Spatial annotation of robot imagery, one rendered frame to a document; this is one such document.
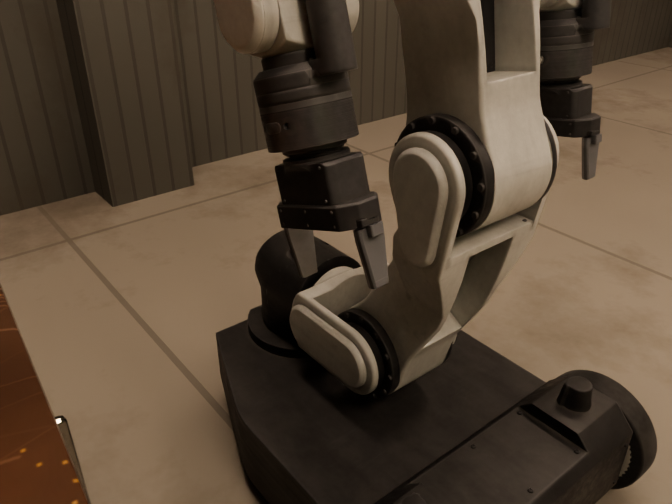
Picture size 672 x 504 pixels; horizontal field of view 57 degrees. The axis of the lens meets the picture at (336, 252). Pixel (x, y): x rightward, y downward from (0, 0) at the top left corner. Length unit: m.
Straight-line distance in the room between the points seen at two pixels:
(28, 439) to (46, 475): 0.04
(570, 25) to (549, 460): 0.59
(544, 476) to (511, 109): 0.51
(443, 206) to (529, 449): 0.44
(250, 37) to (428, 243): 0.30
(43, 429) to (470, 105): 0.49
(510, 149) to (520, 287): 1.03
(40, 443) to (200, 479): 0.75
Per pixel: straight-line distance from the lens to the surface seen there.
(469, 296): 0.89
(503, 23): 0.76
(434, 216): 0.68
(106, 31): 2.07
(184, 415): 1.30
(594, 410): 1.04
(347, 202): 0.56
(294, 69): 0.56
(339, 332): 0.93
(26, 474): 0.44
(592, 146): 0.92
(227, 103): 2.47
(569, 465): 0.98
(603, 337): 1.58
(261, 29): 0.55
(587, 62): 0.91
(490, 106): 0.68
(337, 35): 0.54
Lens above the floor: 0.88
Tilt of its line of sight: 29 degrees down
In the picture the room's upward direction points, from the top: straight up
